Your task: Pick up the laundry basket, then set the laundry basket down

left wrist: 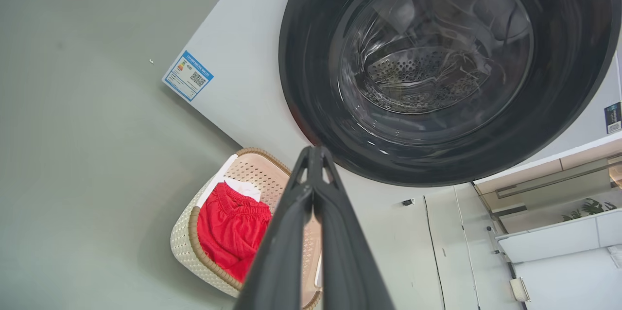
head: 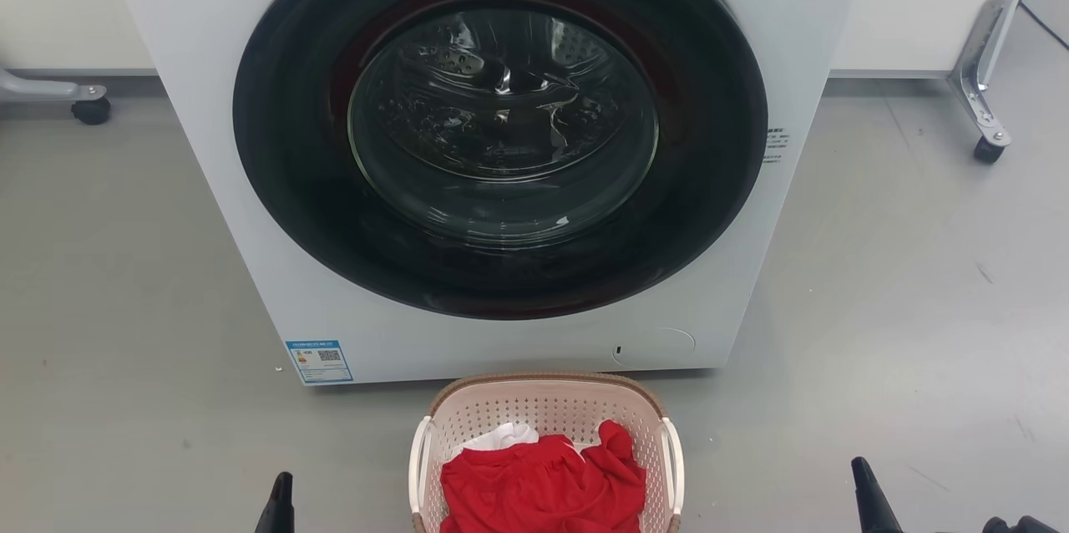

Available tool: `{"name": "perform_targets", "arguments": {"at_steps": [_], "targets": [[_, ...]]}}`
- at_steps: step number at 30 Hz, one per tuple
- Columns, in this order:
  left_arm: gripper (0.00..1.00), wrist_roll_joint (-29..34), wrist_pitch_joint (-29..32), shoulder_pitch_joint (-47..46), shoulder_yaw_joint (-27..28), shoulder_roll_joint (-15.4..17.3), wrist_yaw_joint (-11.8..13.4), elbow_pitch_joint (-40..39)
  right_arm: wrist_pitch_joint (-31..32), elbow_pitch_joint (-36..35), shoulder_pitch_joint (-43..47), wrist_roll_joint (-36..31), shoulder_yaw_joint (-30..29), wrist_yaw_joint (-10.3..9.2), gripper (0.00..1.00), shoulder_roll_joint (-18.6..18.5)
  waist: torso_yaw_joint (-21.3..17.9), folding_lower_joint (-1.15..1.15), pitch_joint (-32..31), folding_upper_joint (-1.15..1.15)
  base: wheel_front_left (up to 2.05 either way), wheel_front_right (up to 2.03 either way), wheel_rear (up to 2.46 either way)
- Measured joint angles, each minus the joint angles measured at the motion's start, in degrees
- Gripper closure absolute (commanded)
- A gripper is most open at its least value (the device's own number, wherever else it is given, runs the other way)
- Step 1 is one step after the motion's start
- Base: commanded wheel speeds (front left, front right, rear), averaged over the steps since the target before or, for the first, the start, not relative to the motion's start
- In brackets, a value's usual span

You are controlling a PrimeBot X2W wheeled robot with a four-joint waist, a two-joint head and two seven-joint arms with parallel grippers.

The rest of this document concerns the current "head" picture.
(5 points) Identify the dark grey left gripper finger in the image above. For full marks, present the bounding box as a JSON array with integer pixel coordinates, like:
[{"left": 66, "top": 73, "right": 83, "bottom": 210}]
[{"left": 255, "top": 472, "right": 295, "bottom": 533}]

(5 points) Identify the round black washing machine door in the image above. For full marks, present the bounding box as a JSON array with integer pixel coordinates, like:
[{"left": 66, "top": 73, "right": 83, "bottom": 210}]
[{"left": 232, "top": 0, "right": 769, "bottom": 321}]

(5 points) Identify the round white filter cover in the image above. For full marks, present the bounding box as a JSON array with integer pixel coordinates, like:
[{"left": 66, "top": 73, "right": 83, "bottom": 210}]
[{"left": 611, "top": 327, "right": 697, "bottom": 368}]

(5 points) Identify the white garment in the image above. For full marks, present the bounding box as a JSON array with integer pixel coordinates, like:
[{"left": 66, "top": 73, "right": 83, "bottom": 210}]
[{"left": 461, "top": 423, "right": 540, "bottom": 454}]

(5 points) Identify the red garment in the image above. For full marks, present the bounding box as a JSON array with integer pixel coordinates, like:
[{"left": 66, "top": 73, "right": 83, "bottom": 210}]
[{"left": 440, "top": 420, "right": 648, "bottom": 533}]

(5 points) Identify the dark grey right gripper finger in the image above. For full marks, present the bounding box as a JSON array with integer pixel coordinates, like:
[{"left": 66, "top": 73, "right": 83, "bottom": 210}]
[{"left": 850, "top": 456, "right": 904, "bottom": 533}]

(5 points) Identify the beige perforated laundry basket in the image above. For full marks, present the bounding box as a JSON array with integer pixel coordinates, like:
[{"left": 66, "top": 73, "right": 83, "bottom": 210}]
[{"left": 408, "top": 373, "right": 686, "bottom": 533}]

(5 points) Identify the grey metal frame leg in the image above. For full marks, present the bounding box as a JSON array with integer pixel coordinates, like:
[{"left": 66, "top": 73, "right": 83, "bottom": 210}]
[
  {"left": 948, "top": 0, "right": 1063, "bottom": 148},
  {"left": 0, "top": 69, "right": 108, "bottom": 104}
]

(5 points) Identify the blue energy label sticker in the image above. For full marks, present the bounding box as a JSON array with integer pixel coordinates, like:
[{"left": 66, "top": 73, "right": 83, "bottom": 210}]
[{"left": 286, "top": 339, "right": 354, "bottom": 384}]

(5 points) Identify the white front-load washing machine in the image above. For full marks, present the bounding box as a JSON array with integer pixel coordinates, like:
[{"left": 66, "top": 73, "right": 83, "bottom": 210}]
[{"left": 99, "top": 0, "right": 874, "bottom": 386}]

